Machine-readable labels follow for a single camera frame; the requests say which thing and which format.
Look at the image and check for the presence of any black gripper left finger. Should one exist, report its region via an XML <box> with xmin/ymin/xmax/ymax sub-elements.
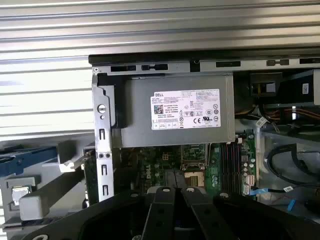
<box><xmin>23</xmin><ymin>186</ymin><xmax>177</xmax><ymax>240</ymax></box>

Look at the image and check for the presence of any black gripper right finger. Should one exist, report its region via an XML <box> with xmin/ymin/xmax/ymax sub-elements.
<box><xmin>180</xmin><ymin>186</ymin><xmax>320</xmax><ymax>240</ymax></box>

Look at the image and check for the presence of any black RAM slot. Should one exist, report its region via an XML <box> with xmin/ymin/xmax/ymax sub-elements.
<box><xmin>230</xmin><ymin>143</ymin><xmax>237</xmax><ymax>196</ymax></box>
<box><xmin>224</xmin><ymin>143</ymin><xmax>231</xmax><ymax>196</ymax></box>
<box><xmin>235</xmin><ymin>143</ymin><xmax>242</xmax><ymax>196</ymax></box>
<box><xmin>219</xmin><ymin>143</ymin><xmax>226</xmax><ymax>196</ymax></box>

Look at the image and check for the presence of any green motherboard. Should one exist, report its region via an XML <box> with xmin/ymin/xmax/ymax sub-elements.
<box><xmin>113</xmin><ymin>136</ymin><xmax>258</xmax><ymax>201</ymax></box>

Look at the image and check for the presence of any grey parts rack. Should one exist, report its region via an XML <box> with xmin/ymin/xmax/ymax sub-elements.
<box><xmin>0</xmin><ymin>139</ymin><xmax>98</xmax><ymax>240</ymax></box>

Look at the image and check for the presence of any CPU socket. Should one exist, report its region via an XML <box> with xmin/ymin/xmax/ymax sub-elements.
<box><xmin>183</xmin><ymin>169</ymin><xmax>206</xmax><ymax>188</ymax></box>

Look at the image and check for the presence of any silver CPU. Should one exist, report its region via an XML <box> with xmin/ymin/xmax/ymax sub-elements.
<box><xmin>11</xmin><ymin>184</ymin><xmax>30</xmax><ymax>207</ymax></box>

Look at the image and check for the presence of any metal socket cover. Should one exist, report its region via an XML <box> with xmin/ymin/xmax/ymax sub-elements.
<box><xmin>180</xmin><ymin>144</ymin><xmax>210</xmax><ymax>171</ymax></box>

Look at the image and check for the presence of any black PC case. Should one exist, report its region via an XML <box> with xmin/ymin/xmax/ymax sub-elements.
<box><xmin>88</xmin><ymin>44</ymin><xmax>320</xmax><ymax>226</ymax></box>

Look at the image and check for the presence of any grey power supply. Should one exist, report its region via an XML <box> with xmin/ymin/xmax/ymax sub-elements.
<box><xmin>111</xmin><ymin>73</ymin><xmax>236</xmax><ymax>148</ymax></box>

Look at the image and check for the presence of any blue tabbed SATA wire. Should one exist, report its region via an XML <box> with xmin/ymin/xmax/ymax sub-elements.
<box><xmin>249</xmin><ymin>188</ymin><xmax>270</xmax><ymax>196</ymax></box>

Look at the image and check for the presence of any black looped wire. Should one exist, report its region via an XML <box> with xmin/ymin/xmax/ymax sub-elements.
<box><xmin>266</xmin><ymin>143</ymin><xmax>320</xmax><ymax>201</ymax></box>

